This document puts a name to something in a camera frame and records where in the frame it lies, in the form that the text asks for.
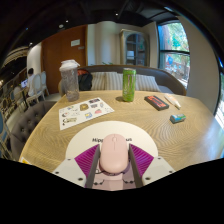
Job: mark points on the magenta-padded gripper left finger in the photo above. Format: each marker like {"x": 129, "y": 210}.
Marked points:
{"x": 70, "y": 170}

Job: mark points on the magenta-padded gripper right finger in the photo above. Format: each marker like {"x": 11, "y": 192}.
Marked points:
{"x": 156, "y": 170}

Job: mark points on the pink computer mouse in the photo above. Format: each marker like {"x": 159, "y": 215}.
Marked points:
{"x": 114, "y": 151}

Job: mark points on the white hippo-print mouse pad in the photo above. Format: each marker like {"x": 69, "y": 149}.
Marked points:
{"x": 100, "y": 130}

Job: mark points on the yellow card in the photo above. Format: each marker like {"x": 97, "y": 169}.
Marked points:
{"x": 25, "y": 160}

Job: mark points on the small teal pack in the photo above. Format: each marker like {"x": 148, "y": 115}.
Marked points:
{"x": 177, "y": 118}

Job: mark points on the white sticker sheet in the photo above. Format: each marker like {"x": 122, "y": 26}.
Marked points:
{"x": 85, "y": 113}

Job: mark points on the grey tufted chair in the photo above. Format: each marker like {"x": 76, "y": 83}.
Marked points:
{"x": 28, "y": 126}

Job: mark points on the small black red box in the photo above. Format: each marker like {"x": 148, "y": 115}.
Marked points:
{"x": 156, "y": 102}

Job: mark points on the white plastic tube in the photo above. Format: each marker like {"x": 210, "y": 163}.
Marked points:
{"x": 172, "y": 100}

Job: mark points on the blue chair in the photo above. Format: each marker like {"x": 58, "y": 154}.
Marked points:
{"x": 3, "y": 133}

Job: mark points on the clear shaker bottle white lid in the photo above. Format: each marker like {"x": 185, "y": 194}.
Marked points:
{"x": 70, "y": 83}

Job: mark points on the striped cushion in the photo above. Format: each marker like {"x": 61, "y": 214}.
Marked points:
{"x": 98, "y": 81}
{"x": 146, "y": 83}
{"x": 115, "y": 81}

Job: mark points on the white chair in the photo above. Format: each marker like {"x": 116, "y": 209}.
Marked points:
{"x": 38, "y": 86}

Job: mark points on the green drink can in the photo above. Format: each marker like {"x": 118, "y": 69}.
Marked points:
{"x": 129, "y": 85}

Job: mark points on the black backpack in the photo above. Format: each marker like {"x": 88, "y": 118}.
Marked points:
{"x": 85, "y": 81}

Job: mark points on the brown bench sofa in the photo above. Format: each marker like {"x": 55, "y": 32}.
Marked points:
{"x": 170, "y": 80}

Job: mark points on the person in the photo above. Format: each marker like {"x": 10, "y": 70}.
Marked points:
{"x": 30, "y": 83}

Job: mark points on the black-framed window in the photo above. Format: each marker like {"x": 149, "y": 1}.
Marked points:
{"x": 220, "y": 96}
{"x": 173, "y": 53}

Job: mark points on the laptop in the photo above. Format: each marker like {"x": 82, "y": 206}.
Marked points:
{"x": 24, "y": 83}

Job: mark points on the brown wooden door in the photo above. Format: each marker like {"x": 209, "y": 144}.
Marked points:
{"x": 55, "y": 60}

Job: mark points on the arched glass-door cabinet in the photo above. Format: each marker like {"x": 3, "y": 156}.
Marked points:
{"x": 135, "y": 48}

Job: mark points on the white door sign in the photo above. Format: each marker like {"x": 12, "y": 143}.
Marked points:
{"x": 75, "y": 42}

